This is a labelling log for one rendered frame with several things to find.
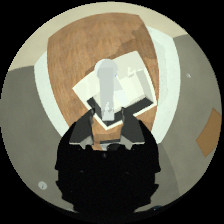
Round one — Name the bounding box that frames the white square sink basin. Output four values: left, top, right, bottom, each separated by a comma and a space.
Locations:
73, 51, 157, 130

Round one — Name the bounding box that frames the grey mixer tap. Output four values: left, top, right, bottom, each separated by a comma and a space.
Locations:
94, 59, 130, 121

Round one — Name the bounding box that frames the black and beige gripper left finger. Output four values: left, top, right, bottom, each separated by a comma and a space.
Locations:
55, 108, 95, 171

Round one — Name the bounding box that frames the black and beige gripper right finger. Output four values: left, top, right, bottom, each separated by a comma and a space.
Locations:
120, 107, 161, 173

